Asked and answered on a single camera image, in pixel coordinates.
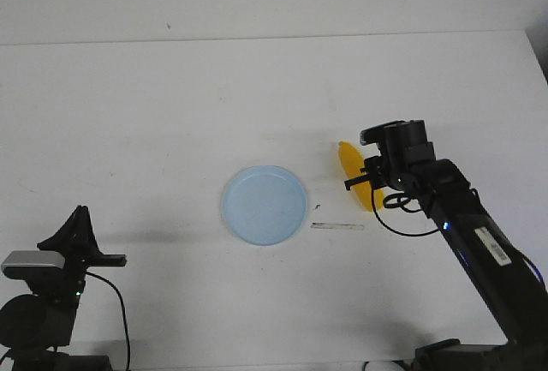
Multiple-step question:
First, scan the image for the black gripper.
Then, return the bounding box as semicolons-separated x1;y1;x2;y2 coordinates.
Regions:
37;206;127;267
344;155;390;190

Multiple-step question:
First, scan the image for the yellow toy corn cob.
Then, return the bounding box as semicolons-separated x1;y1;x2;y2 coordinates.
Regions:
338;141;384;212

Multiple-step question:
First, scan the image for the light blue plate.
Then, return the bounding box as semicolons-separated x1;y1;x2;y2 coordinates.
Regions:
220;165;308;246

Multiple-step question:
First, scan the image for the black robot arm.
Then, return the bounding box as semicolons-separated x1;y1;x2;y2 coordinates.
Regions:
344;120;547;370
1;205;127;370

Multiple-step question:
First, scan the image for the clear tape strip on table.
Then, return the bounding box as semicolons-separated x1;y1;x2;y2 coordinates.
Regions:
310;222;365;230

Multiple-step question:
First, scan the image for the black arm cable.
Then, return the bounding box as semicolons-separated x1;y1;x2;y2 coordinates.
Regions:
85;271;131;371
371;188;442;237

